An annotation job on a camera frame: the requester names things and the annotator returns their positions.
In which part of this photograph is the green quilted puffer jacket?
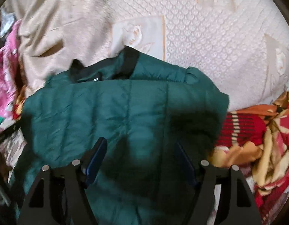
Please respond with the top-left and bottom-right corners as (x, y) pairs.
(11, 47), (229, 224)

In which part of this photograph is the white floral fleece blanket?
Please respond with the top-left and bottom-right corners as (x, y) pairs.
(0, 122), (221, 224)

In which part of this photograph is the orange yellow red blanket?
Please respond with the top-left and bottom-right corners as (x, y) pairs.
(208, 91), (289, 224)

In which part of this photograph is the red striped knit garment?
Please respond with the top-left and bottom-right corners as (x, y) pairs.
(215, 112), (266, 147)

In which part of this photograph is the pink penguin print garment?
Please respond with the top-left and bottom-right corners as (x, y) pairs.
(0, 20), (22, 118)

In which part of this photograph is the cream patterned quilt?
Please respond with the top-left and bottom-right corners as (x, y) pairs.
(3, 0), (289, 111)

